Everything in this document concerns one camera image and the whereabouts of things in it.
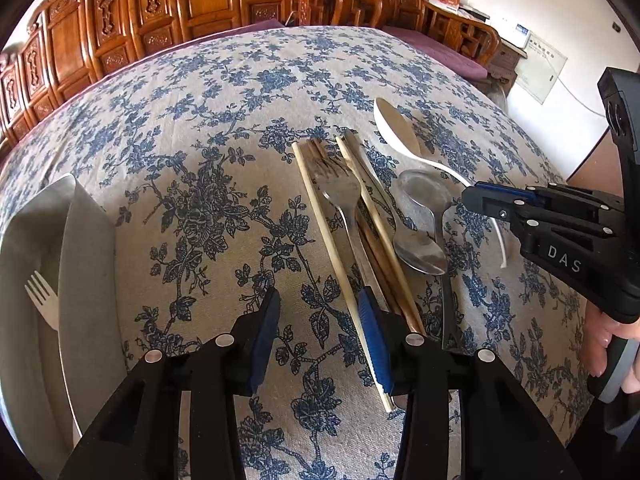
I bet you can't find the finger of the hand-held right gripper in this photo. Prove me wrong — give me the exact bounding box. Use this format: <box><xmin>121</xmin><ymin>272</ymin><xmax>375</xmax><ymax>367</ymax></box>
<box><xmin>462</xmin><ymin>187</ymin><xmax>623</xmax><ymax>252</ymax></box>
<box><xmin>475</xmin><ymin>183</ymin><xmax>626</xmax><ymax>218</ymax></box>

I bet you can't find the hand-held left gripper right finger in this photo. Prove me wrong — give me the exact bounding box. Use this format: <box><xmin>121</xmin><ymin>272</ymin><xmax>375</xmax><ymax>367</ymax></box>
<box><xmin>357</xmin><ymin>287</ymin><xmax>586</xmax><ymax>480</ymax></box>

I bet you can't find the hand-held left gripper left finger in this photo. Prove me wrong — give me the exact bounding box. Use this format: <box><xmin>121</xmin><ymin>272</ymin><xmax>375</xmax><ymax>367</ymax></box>
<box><xmin>57</xmin><ymin>287</ymin><xmax>282</xmax><ymax>480</ymax></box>

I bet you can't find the metal spoon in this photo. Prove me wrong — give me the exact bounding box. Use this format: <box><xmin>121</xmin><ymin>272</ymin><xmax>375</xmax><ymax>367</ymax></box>
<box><xmin>397</xmin><ymin>169</ymin><xmax>463</xmax><ymax>353</ymax></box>
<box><xmin>342</xmin><ymin>130</ymin><xmax>448</xmax><ymax>276</ymax></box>

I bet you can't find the dark brown chopstick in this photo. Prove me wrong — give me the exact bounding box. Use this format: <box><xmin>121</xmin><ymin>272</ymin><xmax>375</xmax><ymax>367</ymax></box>
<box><xmin>306</xmin><ymin>140</ymin><xmax>401</xmax><ymax>313</ymax></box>
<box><xmin>312</xmin><ymin>139</ymin><xmax>408</xmax><ymax>313</ymax></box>

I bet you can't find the tan bamboo chopstick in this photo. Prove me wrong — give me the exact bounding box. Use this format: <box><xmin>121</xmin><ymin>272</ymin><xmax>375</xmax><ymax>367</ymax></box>
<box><xmin>336</xmin><ymin>135</ymin><xmax>427</xmax><ymax>337</ymax></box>

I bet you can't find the light bamboo chopstick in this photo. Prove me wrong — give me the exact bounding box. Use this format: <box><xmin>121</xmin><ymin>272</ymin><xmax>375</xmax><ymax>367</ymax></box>
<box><xmin>291</xmin><ymin>141</ymin><xmax>396</xmax><ymax>413</ymax></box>

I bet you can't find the white plastic spoon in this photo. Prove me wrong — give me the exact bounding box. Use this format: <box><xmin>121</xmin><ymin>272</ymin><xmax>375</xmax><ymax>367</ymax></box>
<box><xmin>374</xmin><ymin>97</ymin><xmax>508</xmax><ymax>268</ymax></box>

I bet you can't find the metal fork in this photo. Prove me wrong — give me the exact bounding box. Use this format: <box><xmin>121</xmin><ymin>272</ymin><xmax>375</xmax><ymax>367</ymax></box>
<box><xmin>312</xmin><ymin>160</ymin><xmax>388</xmax><ymax>311</ymax></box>

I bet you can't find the grey utensil tray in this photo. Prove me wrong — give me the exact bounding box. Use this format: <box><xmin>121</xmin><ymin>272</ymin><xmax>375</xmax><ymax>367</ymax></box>
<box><xmin>0</xmin><ymin>174</ymin><xmax>128</xmax><ymax>480</ymax></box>

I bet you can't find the person's right hand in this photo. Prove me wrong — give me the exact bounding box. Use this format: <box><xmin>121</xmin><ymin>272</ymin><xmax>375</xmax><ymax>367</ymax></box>
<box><xmin>582</xmin><ymin>305</ymin><xmax>640</xmax><ymax>377</ymax></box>

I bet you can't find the wooden side table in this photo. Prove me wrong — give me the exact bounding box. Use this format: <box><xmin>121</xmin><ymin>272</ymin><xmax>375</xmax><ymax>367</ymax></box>
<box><xmin>486</xmin><ymin>40</ymin><xmax>517</xmax><ymax>97</ymax></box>

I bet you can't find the short purple seat cushion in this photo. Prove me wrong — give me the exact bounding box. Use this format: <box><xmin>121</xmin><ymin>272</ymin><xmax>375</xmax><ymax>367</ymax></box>
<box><xmin>392</xmin><ymin>26</ymin><xmax>489</xmax><ymax>81</ymax></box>

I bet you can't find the white device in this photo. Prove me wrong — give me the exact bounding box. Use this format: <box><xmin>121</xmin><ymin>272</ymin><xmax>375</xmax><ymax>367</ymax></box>
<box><xmin>487</xmin><ymin>14</ymin><xmax>531</xmax><ymax>49</ymax></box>

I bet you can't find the blue floral tablecloth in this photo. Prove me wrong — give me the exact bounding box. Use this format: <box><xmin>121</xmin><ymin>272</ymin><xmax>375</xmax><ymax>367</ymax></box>
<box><xmin>0</xmin><ymin>25</ymin><xmax>596</xmax><ymax>480</ymax></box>

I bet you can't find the white plastic fork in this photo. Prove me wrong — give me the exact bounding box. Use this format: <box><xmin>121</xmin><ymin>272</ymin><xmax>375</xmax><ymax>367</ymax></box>
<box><xmin>24</xmin><ymin>270</ymin><xmax>61</xmax><ymax>332</ymax></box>

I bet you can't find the wooden armchair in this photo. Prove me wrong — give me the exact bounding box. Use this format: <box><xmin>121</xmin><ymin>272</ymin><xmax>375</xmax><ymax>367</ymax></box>
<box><xmin>281</xmin><ymin>0</ymin><xmax>352</xmax><ymax>27</ymax></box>
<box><xmin>345</xmin><ymin>0</ymin><xmax>384</xmax><ymax>29</ymax></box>

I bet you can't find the long purple seat cushion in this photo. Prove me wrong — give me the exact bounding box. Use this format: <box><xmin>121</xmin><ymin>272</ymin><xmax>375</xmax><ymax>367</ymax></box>
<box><xmin>187</xmin><ymin>19</ymin><xmax>284</xmax><ymax>43</ymax></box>

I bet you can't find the long carved wooden bench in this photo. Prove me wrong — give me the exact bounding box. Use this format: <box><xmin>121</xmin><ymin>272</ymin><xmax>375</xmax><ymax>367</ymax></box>
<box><xmin>0</xmin><ymin>0</ymin><xmax>326</xmax><ymax>153</ymax></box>

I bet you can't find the wall poster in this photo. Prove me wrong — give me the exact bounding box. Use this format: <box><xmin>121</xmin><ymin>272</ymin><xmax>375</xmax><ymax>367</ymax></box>
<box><xmin>515</xmin><ymin>42</ymin><xmax>569</xmax><ymax>106</ymax></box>

